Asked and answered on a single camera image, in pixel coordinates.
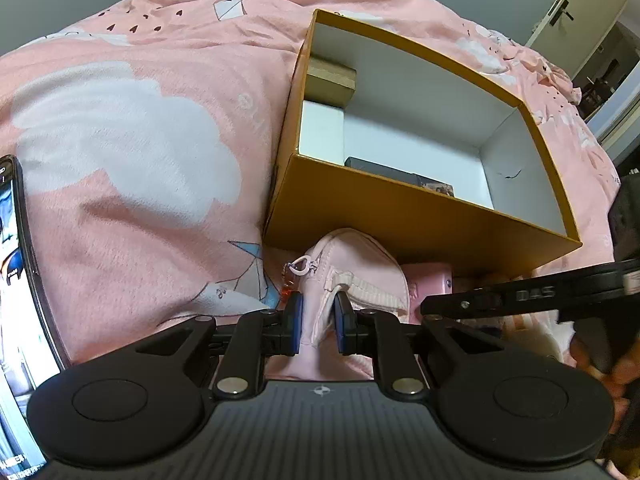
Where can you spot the white flat box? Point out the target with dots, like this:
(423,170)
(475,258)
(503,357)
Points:
(321,134)

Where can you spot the small gold box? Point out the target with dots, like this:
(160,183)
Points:
(329,83)

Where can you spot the black card box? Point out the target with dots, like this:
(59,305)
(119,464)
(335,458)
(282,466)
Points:
(399,175)

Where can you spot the smartphone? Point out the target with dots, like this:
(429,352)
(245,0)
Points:
(28,349)

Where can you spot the white door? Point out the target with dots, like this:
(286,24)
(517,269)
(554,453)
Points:
(571,30)

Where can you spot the pink patterned bedsheet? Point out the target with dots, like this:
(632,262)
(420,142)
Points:
(147,133)

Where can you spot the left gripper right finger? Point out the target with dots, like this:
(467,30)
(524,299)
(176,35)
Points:
(363,331)

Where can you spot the pink card holder wallet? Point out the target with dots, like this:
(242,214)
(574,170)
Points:
(425,279)

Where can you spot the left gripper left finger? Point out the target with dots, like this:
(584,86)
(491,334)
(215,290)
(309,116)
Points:
(266,332)

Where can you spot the orange cardboard box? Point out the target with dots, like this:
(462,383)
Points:
(417,110)

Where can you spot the pink zipper pouch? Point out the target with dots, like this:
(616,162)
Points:
(352,262)

